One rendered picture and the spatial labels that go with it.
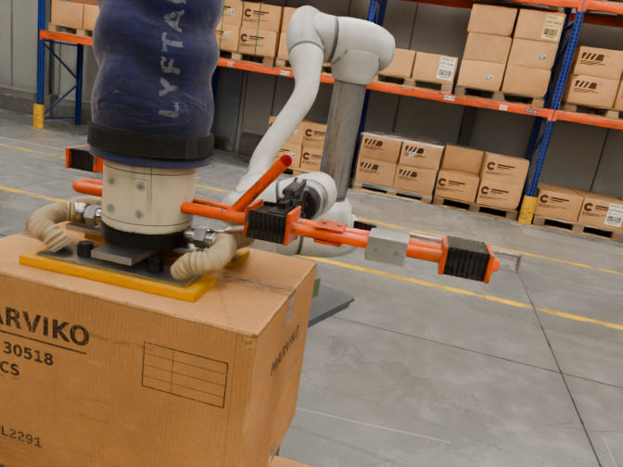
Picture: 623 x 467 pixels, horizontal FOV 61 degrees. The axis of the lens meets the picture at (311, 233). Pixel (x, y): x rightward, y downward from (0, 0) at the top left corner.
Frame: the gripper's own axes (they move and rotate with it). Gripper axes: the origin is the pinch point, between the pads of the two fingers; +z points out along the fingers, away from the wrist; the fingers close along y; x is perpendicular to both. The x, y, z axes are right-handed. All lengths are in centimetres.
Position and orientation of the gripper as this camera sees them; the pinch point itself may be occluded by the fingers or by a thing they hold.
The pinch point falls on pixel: (278, 222)
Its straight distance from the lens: 98.7
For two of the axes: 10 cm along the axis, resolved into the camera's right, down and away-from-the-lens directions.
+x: -9.7, -2.0, 1.6
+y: -1.5, 9.5, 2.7
